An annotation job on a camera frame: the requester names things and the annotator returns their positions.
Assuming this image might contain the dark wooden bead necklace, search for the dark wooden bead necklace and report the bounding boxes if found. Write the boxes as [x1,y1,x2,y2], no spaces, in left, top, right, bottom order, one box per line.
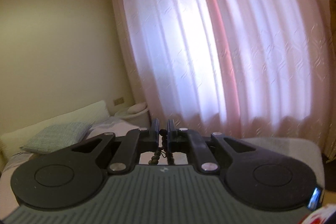
[148,128,177,166]

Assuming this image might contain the folded pink blanket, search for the folded pink blanket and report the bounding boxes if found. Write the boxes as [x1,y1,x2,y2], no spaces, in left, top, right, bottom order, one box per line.
[86,117,139,139]

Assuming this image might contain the white bedside table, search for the white bedside table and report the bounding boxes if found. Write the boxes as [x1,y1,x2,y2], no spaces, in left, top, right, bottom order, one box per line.
[114,108,151,127]

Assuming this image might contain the grey checked pillow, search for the grey checked pillow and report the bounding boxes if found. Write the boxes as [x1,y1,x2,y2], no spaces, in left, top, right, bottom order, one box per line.
[21,122,91,154]

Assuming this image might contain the pink sheer curtain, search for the pink sheer curtain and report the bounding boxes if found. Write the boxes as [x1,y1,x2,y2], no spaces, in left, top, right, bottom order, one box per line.
[112,0,335,159]

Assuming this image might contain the white headboard pillow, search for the white headboard pillow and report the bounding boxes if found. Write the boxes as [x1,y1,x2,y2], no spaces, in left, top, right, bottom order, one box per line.
[1,101,110,161]

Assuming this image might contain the grey pink bedspread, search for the grey pink bedspread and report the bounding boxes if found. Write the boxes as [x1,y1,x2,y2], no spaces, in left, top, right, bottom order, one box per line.
[0,118,325,214]

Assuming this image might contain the wall power socket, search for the wall power socket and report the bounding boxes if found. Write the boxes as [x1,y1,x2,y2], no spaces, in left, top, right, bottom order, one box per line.
[113,97,125,106]

